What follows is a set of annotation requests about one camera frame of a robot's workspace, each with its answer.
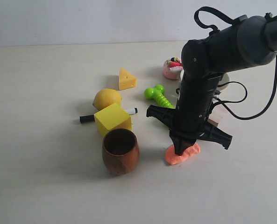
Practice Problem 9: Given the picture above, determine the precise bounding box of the pink toy cake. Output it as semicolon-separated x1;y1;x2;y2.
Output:
163;57;183;80

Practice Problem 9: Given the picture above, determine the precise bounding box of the brown wooden cup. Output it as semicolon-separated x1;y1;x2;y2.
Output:
102;128;140;175

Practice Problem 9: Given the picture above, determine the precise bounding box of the green bone dog toy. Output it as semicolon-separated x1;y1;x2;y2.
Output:
144;84;175;109

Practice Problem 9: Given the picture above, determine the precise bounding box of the yellow foam cube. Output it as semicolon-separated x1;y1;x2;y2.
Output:
94;103;132;137

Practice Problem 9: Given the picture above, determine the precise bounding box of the white ceramic bowl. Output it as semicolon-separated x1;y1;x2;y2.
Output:
179;70;230;91

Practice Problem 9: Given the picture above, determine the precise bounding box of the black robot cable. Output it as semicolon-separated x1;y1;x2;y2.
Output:
193;6;277;121

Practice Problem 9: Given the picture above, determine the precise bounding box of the light wooden block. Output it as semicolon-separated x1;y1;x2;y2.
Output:
207;104;228;127

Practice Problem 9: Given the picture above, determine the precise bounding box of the yellow cheese wedge toy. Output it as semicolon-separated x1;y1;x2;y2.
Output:
119;68;137;90

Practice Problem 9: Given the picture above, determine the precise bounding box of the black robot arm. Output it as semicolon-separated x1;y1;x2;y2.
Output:
146;14;277;155

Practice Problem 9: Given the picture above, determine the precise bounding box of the yellow lemon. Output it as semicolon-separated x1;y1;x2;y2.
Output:
93;89;122;110

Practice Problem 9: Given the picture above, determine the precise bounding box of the orange slice-shaped putty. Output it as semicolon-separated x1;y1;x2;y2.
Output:
165;143;201;165

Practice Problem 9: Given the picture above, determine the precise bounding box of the black and white marker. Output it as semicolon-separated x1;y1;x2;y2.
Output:
79;107;138;124

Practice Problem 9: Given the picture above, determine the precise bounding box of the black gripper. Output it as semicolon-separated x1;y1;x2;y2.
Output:
146;105;232;155

